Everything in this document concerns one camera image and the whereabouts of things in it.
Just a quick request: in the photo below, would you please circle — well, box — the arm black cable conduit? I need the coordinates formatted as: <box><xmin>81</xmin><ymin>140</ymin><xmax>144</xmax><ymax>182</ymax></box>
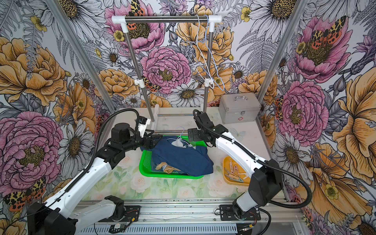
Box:
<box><xmin>192</xmin><ymin>109</ymin><xmax>312</xmax><ymax>209</ymax></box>
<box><xmin>5</xmin><ymin>108</ymin><xmax>142</xmax><ymax>235</ymax></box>

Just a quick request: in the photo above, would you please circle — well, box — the yellow plastic tray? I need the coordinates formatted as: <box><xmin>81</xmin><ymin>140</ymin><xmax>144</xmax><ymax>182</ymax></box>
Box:
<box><xmin>222</xmin><ymin>156</ymin><xmax>251</xmax><ymax>187</ymax></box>

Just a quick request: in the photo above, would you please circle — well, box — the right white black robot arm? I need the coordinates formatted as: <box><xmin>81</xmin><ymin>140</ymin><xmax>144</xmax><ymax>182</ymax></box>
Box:
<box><xmin>188</xmin><ymin>109</ymin><xmax>283</xmax><ymax>219</ymax></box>

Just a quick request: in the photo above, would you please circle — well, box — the dark navy t-shirt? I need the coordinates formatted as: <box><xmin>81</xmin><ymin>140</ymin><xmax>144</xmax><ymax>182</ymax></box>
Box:
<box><xmin>150</xmin><ymin>136</ymin><xmax>213</xmax><ymax>177</ymax></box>

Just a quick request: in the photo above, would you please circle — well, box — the white clothespin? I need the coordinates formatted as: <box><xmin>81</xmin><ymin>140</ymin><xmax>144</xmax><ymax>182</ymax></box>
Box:
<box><xmin>238</xmin><ymin>173</ymin><xmax>248</xmax><ymax>179</ymax></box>

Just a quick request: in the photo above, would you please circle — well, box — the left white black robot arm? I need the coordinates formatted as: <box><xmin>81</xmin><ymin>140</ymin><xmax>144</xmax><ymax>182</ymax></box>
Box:
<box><xmin>27</xmin><ymin>123</ymin><xmax>163</xmax><ymax>235</ymax></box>

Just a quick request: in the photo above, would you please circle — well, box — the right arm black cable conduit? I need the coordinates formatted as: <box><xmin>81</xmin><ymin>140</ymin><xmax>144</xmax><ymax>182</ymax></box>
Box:
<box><xmin>192</xmin><ymin>109</ymin><xmax>312</xmax><ymax>209</ymax></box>

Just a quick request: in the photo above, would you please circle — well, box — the metal clothes rack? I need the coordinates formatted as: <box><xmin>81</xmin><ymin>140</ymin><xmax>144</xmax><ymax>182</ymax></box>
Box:
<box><xmin>111</xmin><ymin>15</ymin><xmax>222</xmax><ymax>129</ymax></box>

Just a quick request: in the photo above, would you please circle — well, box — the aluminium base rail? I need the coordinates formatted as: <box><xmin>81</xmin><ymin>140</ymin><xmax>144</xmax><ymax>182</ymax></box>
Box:
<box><xmin>49</xmin><ymin>199</ymin><xmax>303</xmax><ymax>235</ymax></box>

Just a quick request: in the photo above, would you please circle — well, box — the silver metal case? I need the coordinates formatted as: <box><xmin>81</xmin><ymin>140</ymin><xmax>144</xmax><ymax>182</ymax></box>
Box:
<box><xmin>219</xmin><ymin>93</ymin><xmax>261</xmax><ymax>124</ymax></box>

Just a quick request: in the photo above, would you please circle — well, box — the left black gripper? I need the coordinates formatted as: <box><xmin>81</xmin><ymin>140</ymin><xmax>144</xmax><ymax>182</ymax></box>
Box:
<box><xmin>122</xmin><ymin>130</ymin><xmax>163</xmax><ymax>152</ymax></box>

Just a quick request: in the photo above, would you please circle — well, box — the green perforated plastic basket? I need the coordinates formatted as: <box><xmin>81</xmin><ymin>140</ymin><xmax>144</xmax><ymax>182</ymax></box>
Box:
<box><xmin>139</xmin><ymin>136</ymin><xmax>209</xmax><ymax>179</ymax></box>

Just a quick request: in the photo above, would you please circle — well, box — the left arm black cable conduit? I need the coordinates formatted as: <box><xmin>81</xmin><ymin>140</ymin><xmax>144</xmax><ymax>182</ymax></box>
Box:
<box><xmin>5</xmin><ymin>108</ymin><xmax>142</xmax><ymax>235</ymax></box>

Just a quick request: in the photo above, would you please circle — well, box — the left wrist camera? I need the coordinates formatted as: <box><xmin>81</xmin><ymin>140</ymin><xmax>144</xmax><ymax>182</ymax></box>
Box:
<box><xmin>137</xmin><ymin>116</ymin><xmax>151</xmax><ymax>138</ymax></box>

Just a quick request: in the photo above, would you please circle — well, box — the tan t-shirt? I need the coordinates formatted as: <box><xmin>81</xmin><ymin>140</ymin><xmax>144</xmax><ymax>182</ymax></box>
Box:
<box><xmin>155</xmin><ymin>162</ymin><xmax>182</xmax><ymax>174</ymax></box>

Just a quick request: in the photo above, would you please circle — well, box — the teal clothespin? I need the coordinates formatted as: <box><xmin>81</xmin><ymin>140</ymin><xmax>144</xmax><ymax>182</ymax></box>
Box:
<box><xmin>229</xmin><ymin>176</ymin><xmax>244</xmax><ymax>183</ymax></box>

